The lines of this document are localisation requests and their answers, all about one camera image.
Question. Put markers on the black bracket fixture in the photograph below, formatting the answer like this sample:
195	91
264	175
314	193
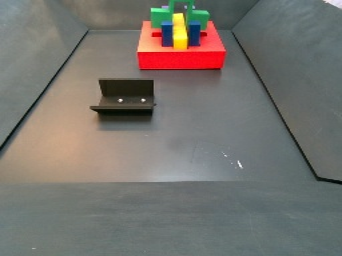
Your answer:
125	95

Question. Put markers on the blue block right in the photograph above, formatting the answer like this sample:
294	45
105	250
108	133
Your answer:
193	33

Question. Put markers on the green stepped block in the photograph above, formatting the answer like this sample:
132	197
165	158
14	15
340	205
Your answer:
163	14

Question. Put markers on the blue block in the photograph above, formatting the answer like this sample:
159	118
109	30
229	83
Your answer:
193	33
165	33

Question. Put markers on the yellow long block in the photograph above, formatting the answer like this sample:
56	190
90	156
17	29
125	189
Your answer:
179	32

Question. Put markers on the blue block left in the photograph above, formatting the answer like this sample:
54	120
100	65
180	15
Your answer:
165	33

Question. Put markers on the red base board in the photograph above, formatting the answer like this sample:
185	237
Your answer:
155	57

